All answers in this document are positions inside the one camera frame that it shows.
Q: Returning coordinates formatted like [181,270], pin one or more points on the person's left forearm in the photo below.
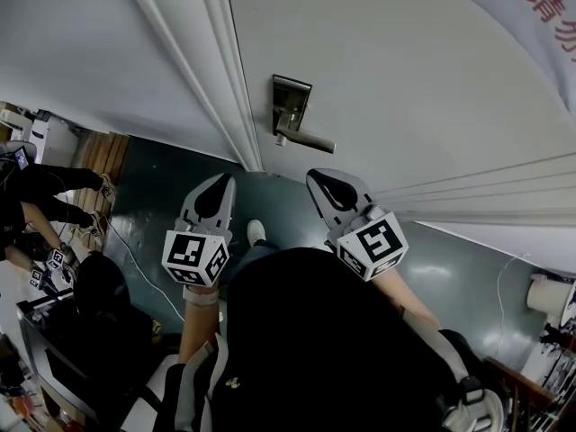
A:
[198,331]

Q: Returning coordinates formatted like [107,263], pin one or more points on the white door frame moulding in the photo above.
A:
[495,191]
[211,74]

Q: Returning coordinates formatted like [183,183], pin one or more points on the dark desk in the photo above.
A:
[58,358]

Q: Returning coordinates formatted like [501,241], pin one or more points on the white wristband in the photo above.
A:
[201,296]

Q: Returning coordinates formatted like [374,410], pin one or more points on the black office chair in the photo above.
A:
[112,313]

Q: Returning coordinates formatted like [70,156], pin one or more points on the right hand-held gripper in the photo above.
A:
[373,241]

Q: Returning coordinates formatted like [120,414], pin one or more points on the white cylindrical bin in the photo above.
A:
[546,296]

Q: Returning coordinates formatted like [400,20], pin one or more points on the person's black shirt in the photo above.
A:
[324,340]

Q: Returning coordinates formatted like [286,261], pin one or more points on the white cabinet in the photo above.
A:
[51,137]

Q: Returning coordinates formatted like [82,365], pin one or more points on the brown wooden furniture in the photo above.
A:
[517,385]

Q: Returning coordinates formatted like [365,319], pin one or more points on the person's white shoe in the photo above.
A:
[255,231]

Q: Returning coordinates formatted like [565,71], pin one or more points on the dark metal door lock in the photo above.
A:
[288,97]

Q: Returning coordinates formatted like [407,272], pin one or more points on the small lit screen device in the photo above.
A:
[21,158]

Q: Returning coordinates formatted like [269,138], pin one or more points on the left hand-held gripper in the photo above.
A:
[198,252]

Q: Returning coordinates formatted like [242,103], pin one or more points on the white banner with red print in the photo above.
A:
[531,20]

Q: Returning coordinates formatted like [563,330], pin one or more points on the white door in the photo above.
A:
[405,83]

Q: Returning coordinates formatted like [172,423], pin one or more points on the person's blue jeans leg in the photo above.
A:
[252,254]

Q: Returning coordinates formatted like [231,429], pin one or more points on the person's right forearm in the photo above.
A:
[405,295]

